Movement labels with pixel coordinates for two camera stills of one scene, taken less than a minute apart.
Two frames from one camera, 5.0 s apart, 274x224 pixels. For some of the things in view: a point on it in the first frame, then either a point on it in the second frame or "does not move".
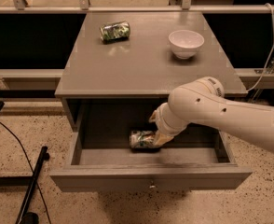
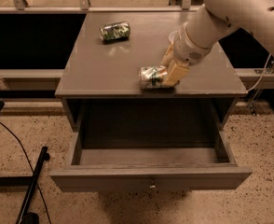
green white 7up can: [142, 139] -> [152, 77]
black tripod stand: [26, 217] does not move
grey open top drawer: [98, 156] does not move
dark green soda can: [115, 32] does not move
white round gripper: [162, 124] -> [186, 49]
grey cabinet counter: [143, 68] does not move
